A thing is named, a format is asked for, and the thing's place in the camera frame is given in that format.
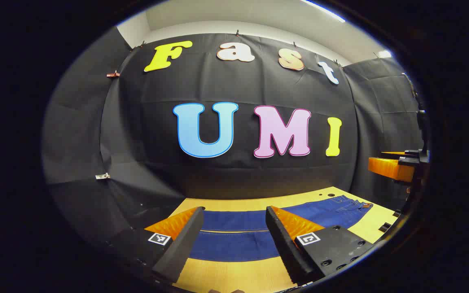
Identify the ceiling light strip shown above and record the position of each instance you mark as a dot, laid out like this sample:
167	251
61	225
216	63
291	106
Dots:
384	53

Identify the blue denim jeans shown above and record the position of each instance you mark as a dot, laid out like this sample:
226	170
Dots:
234	221

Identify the black backdrop cloth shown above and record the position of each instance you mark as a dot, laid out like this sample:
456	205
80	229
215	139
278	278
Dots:
259	81

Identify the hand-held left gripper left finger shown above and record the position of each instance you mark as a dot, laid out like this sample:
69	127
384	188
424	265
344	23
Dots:
179	248

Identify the orange backdrop clip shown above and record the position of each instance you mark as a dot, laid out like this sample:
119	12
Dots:
112	74

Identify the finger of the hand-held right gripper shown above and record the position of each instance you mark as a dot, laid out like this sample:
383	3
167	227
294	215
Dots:
407	154
389	169

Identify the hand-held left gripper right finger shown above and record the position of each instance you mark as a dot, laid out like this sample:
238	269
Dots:
285	248

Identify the black table bracket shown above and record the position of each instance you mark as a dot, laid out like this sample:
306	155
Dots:
385	226

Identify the white backdrop clip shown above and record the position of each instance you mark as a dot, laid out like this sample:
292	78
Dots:
102	176

